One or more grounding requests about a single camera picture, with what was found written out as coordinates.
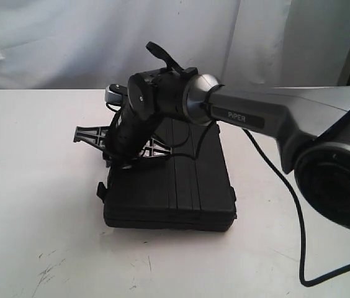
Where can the white backdrop curtain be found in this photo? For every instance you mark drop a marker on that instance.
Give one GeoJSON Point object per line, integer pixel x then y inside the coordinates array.
{"type": "Point", "coordinates": [90, 44]}

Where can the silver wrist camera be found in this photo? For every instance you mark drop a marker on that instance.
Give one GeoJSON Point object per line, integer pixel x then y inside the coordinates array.
{"type": "Point", "coordinates": [115, 94]}

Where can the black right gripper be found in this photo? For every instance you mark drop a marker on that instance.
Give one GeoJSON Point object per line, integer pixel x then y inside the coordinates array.
{"type": "Point", "coordinates": [127, 139]}

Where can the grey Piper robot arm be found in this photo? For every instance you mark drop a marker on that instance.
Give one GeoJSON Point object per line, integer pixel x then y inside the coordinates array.
{"type": "Point", "coordinates": [311, 126]}

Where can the black plastic carrying case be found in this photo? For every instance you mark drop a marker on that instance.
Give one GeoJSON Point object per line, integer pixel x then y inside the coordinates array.
{"type": "Point", "coordinates": [190, 191]}

